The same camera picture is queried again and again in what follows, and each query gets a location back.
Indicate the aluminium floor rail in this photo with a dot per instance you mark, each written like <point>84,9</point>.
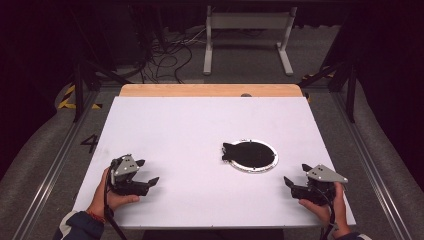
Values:
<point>55,170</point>
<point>373,170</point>

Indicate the white metal stand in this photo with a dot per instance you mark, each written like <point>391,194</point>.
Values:
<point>250,20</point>

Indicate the dark curtain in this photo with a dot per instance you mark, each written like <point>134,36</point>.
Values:
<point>393,83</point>
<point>26,66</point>

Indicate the black metal stand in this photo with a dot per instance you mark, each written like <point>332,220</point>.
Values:
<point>79,86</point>
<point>350,90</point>

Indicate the oval pearl picture frame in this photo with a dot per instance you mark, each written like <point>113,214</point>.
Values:
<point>250,155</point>

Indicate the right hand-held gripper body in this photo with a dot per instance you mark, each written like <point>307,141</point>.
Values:
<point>323,175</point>

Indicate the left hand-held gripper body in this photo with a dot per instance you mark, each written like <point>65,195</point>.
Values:
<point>126,166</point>

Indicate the person's left hand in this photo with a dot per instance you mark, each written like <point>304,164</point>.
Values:
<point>100,200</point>

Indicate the person's right hand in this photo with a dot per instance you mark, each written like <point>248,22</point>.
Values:
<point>340,213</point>

